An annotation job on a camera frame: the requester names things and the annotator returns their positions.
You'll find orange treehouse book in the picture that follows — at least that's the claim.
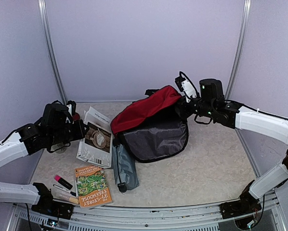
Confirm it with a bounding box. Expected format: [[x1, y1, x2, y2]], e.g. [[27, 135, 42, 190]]
[[75, 165, 113, 208]]

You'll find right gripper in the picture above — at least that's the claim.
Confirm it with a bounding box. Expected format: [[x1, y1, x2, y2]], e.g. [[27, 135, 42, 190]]
[[173, 92, 216, 119]]

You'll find aluminium corner post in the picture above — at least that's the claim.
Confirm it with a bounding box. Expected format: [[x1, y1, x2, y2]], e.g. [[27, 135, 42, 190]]
[[225, 0, 252, 99], [38, 0, 68, 104]]

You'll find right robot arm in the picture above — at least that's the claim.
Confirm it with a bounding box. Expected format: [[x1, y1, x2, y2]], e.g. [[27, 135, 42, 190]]
[[175, 72, 288, 214]]

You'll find pink highlighter marker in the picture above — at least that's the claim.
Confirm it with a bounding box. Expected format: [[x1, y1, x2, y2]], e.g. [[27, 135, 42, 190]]
[[54, 175, 73, 190]]

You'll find grey pencil case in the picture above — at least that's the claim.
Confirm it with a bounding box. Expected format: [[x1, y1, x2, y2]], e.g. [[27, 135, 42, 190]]
[[112, 140, 139, 193]]

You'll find left aluminium corner post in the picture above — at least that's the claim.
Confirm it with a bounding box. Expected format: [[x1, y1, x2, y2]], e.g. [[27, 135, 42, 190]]
[[38, 0, 68, 104]]

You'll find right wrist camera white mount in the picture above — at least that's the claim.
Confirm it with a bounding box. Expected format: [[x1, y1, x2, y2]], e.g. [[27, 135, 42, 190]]
[[175, 71, 200, 103]]

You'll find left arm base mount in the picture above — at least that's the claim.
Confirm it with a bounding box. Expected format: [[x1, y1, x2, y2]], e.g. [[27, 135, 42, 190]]
[[31, 182, 74, 220]]

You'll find red floral round tin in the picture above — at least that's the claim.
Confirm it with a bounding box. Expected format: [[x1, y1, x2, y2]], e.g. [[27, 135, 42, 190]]
[[72, 113, 80, 121]]

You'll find black pen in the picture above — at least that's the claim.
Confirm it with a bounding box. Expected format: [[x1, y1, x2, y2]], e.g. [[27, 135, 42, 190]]
[[53, 184, 77, 197]]

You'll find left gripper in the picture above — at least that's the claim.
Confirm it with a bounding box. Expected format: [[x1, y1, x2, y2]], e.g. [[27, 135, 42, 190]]
[[49, 119, 89, 146]]

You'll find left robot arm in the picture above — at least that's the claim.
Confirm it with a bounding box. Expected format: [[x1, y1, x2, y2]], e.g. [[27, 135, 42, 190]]
[[0, 101, 89, 214]]

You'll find red student backpack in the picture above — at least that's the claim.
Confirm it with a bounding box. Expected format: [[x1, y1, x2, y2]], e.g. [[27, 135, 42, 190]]
[[110, 85, 189, 163]]

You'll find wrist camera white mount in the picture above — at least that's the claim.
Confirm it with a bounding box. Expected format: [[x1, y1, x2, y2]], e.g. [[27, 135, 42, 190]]
[[63, 101, 77, 123], [175, 71, 200, 103]]

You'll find aluminium front rail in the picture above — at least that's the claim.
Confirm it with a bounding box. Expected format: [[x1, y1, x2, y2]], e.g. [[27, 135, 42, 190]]
[[8, 191, 287, 231]]

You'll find right aluminium corner post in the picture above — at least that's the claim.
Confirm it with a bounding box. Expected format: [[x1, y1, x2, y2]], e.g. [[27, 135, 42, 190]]
[[225, 0, 252, 99]]

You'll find floral ceramic mug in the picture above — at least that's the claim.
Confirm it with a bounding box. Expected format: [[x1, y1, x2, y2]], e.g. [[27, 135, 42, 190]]
[[49, 143, 68, 154]]

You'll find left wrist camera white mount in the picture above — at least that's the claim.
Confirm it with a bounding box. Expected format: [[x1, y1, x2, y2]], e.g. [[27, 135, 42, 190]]
[[63, 101, 77, 123]]

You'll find white coffee cover book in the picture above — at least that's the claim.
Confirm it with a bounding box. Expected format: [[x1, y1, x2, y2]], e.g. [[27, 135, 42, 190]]
[[77, 107, 113, 168]]

